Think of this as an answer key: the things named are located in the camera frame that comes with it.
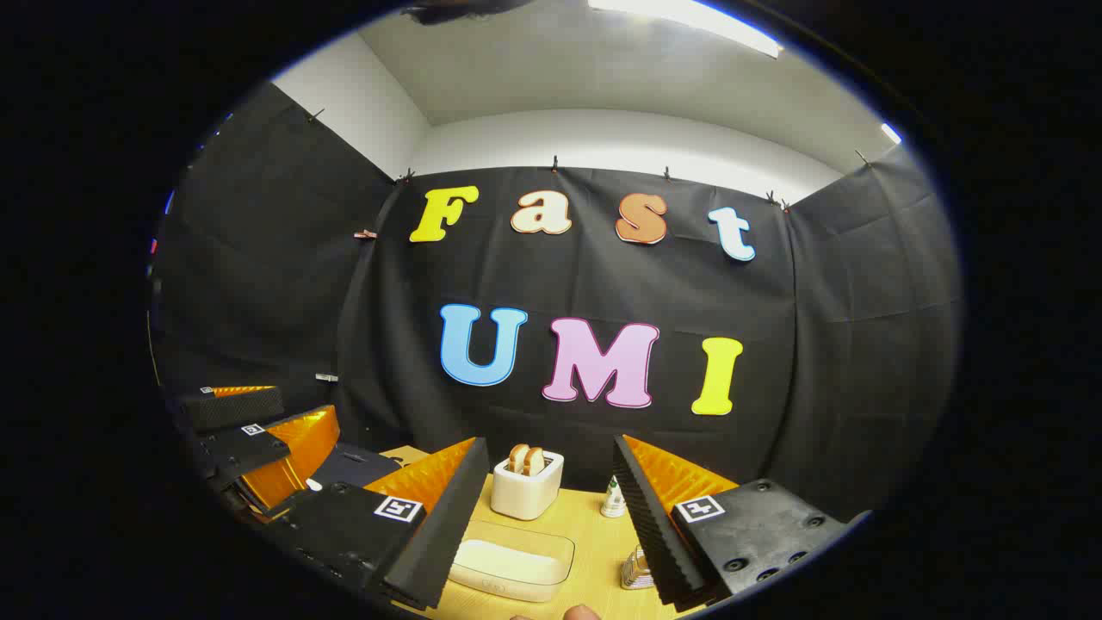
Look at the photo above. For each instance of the clear glass container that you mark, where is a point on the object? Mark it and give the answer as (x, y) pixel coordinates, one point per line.
(516, 538)

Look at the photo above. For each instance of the dark grey rice cooker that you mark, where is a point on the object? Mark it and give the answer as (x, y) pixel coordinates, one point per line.
(353, 469)

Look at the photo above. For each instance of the white drink bottle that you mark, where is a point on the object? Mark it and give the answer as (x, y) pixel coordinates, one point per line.
(613, 501)

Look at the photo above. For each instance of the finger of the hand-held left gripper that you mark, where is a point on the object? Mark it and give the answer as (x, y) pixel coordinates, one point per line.
(245, 452)
(237, 411)

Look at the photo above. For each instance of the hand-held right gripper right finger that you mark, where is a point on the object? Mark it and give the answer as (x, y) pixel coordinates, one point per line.
(659, 534)

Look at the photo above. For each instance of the small ceiling light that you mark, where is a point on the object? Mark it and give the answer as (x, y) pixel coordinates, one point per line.
(891, 133)

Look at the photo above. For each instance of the white rice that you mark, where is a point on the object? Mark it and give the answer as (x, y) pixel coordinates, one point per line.
(508, 568)

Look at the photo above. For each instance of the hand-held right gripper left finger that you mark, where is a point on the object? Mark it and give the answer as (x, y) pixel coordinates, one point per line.
(448, 525)

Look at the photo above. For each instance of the white toaster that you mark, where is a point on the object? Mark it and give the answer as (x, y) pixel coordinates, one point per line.
(525, 499)

